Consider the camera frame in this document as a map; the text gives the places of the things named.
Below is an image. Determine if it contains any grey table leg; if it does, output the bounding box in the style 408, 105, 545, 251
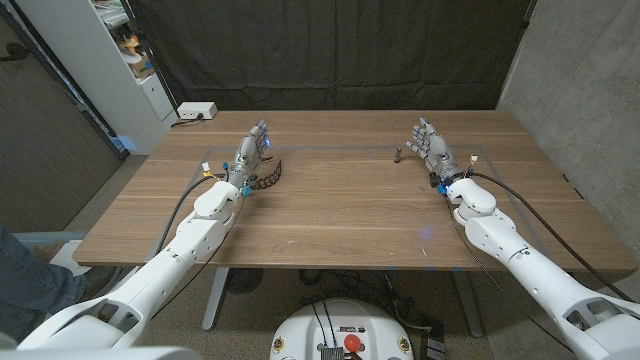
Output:
451, 269, 485, 339
201, 267, 230, 332

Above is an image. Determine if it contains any white power strip box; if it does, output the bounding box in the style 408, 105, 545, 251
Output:
177, 101, 219, 121

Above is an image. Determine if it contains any cardboard box on shelf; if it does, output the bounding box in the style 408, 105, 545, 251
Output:
130, 54, 155, 79

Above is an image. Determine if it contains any white robot torso base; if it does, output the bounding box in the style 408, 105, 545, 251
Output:
269, 298, 415, 360

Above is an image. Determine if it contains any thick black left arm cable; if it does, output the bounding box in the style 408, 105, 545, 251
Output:
152, 172, 229, 257

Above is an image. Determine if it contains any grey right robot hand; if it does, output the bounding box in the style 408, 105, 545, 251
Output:
404, 117, 464, 189

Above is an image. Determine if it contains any black curtain backdrop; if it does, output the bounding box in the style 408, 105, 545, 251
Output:
127, 0, 536, 112

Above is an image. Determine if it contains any black round floor fan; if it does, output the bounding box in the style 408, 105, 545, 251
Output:
224, 267, 265, 295

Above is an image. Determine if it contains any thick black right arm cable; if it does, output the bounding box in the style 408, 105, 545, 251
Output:
469, 171, 636, 304

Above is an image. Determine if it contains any person leg in jeans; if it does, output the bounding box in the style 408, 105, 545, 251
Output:
0, 224, 89, 344

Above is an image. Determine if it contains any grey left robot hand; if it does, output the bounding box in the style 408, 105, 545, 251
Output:
227, 118, 271, 189

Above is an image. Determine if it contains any orange toy figure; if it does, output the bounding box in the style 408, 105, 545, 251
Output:
119, 34, 141, 55

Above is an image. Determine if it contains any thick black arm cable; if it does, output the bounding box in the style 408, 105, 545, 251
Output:
152, 172, 229, 257
469, 171, 636, 304

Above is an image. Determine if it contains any white shelf cabinet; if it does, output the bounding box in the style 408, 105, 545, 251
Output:
14, 0, 180, 156

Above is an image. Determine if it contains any black door handle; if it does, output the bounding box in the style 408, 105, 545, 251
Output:
0, 42, 31, 64

